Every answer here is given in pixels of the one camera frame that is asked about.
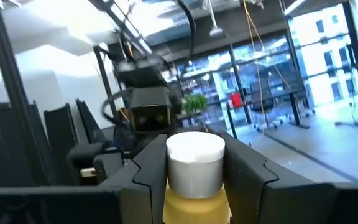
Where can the black office chair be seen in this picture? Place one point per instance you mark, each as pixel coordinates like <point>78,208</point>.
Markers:
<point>261,99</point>

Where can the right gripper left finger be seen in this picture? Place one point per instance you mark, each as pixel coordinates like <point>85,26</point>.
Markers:
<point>141,193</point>

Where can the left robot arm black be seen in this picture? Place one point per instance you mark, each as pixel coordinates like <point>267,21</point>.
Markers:
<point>141,73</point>

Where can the yellow brown striped paint tube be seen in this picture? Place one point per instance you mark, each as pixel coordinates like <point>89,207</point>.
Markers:
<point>194,165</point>

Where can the black rig upright post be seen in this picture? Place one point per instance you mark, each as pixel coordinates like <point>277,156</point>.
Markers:
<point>8,77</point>

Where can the black upright panel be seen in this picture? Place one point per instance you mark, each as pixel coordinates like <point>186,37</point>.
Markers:
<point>61,140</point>
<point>87,124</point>

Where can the red box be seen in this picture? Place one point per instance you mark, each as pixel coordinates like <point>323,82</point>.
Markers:
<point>236,100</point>

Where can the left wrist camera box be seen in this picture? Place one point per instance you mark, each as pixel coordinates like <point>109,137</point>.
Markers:
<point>151,115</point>

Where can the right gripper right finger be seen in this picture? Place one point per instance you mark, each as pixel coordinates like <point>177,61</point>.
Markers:
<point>253,193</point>

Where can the black desk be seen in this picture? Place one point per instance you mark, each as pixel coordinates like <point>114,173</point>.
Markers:
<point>294,109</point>

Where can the green plant in white pot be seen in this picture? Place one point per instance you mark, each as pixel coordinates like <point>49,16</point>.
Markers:
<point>194,103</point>

